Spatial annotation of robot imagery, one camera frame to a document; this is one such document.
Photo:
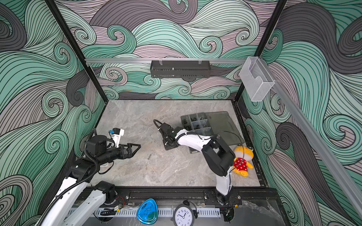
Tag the clear acrylic wall holder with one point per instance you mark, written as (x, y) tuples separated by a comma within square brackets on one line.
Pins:
[(257, 78)]

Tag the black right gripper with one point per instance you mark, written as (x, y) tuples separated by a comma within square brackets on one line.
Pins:
[(166, 146)]

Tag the black wall shelf tray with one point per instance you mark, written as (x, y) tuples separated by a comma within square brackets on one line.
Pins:
[(189, 69)]

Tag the white slotted cable duct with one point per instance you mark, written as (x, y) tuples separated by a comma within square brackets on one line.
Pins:
[(163, 212)]

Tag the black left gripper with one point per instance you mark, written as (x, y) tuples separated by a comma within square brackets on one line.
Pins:
[(129, 154)]

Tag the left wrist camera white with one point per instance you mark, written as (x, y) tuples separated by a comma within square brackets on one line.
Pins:
[(116, 134)]

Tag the small analog alarm clock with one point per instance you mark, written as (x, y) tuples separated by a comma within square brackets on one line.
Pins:
[(185, 214)]

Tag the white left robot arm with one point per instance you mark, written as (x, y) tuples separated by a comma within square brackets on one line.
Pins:
[(99, 150)]

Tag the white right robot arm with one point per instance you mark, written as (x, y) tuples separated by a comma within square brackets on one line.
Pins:
[(218, 155)]

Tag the yellow red plush toy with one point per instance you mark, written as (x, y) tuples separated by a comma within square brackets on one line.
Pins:
[(242, 161)]

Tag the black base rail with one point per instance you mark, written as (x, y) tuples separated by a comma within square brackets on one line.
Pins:
[(205, 195)]

